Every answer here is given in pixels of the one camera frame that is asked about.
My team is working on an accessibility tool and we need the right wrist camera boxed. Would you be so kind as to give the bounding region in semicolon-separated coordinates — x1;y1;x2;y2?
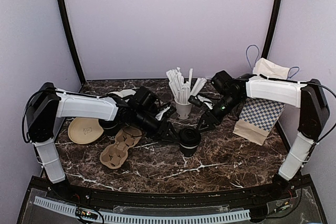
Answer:
211;70;233;95

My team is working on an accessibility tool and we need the white cup holding straws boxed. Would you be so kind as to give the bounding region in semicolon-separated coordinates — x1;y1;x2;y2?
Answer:
175;100;193;120

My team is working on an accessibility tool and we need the black front rail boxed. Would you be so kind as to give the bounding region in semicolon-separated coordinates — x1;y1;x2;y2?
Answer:
45;184;299;209

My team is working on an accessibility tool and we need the black coffee cup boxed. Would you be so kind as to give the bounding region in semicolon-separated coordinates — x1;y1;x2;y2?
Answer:
179;127;201;158
98;119;121;137

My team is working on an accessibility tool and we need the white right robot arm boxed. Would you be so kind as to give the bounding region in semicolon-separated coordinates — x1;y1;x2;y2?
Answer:
197;71;335;200

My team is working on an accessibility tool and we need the beige round plate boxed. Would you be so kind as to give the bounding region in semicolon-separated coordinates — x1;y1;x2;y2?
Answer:
68;118;103;145

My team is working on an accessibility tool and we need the white ceramic bowl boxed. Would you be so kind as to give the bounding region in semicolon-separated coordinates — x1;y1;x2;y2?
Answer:
109;89;136;98

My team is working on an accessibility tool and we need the checkered paper bag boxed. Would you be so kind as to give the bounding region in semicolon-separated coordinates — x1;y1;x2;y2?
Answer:
233;45;300;145

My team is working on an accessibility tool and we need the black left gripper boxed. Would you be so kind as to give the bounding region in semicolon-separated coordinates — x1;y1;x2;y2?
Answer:
133;109;180;144

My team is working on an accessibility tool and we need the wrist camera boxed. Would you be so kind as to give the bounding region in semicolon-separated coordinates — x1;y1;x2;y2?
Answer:
134;86;158;109
211;70;233;95

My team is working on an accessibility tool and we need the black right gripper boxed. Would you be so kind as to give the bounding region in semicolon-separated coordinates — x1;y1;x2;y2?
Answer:
195;93;243;133

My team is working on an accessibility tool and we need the white slotted cable duct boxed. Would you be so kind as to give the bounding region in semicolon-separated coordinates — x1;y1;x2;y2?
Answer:
33;196;250;223

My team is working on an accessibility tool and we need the brown pulp cup carrier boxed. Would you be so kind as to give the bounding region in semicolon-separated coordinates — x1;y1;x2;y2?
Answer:
100;126;143;169

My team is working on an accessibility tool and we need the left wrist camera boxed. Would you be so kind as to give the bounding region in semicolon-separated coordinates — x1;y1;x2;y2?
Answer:
134;86;158;109

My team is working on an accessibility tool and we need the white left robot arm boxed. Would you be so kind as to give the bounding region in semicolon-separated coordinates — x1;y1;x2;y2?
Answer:
21;82;179;201

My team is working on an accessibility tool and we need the bundle of wrapped straws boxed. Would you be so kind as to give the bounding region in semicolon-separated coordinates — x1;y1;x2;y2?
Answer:
166;67;207;105

